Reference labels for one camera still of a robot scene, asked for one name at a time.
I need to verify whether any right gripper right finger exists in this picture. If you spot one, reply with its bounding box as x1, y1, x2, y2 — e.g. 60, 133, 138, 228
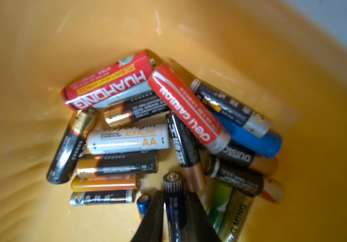
186, 192, 221, 242

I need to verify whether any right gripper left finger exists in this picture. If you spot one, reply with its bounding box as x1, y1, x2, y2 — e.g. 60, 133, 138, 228
131, 191, 164, 242

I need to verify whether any yellow plastic storage box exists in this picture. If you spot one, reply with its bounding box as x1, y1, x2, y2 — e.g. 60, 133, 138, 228
0, 1, 347, 242

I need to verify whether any green battery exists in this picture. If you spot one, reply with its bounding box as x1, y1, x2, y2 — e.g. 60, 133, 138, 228
208, 181, 233, 234

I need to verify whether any gold Guangming battery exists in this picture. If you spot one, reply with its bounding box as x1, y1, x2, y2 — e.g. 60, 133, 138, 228
218, 190, 254, 242

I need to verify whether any black gold battery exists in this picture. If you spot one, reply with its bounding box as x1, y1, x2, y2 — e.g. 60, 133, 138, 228
75, 151, 159, 178

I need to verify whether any orange battery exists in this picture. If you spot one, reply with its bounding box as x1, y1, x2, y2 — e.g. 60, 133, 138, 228
71, 174, 140, 192

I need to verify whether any black Duracell battery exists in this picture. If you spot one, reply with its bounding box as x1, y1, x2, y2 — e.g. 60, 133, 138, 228
215, 141, 278, 176

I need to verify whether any white alkaline AA battery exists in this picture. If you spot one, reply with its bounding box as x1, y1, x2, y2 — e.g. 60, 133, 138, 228
86, 124, 170, 155

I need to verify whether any red Deli carbon battery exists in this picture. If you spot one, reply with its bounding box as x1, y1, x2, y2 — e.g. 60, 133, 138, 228
148, 63, 231, 154

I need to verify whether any black silver battery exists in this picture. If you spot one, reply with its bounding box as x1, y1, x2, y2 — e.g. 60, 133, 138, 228
190, 79, 272, 138

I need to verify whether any red Huahong battery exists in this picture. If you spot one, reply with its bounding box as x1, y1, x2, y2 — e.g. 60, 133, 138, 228
61, 49, 163, 111

